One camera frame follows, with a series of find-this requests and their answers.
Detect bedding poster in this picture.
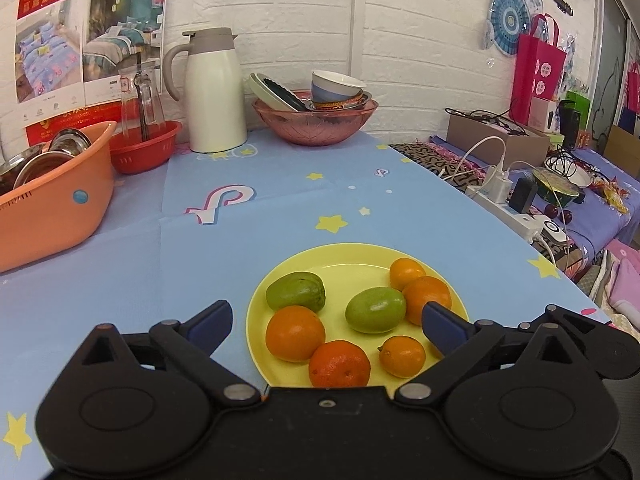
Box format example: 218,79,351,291
14,0,166,126

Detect pink gift bag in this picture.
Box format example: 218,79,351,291
509,13,566,125

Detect cardboard box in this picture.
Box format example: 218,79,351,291
446,115,550,167

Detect metal bowls in basket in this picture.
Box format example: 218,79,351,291
1,128,92,195

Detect orange beside guava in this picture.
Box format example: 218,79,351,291
265,306,326,363

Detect light green apple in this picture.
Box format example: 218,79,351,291
345,287,407,335

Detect white power strip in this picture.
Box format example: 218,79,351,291
465,185,568,244

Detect orange plastic basket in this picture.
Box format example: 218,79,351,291
1,122,116,272

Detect small orange right rear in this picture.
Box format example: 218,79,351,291
388,258,426,292

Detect glass carafe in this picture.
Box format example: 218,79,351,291
119,53,166,146

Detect white thermos jug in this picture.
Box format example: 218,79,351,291
163,27,247,154

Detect blue patterned tablecloth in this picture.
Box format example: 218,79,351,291
1,131,597,479

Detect large orange right side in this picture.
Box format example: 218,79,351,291
402,276,452,326

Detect yellow plastic plate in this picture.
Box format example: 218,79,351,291
245,242,471,390

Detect stacked ceramic bowls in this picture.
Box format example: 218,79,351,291
311,70,371,112

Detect dark green guava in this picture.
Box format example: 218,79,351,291
266,272,326,313

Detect wrinkled mandarin orange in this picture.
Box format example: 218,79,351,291
308,340,371,389

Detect pink glass bowl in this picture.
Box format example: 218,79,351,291
253,93,378,146

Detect small smooth orange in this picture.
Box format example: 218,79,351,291
378,336,426,378

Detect blue paper fan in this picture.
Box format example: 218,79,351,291
482,0,530,56

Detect red plastic basket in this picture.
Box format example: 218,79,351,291
110,120,182,174

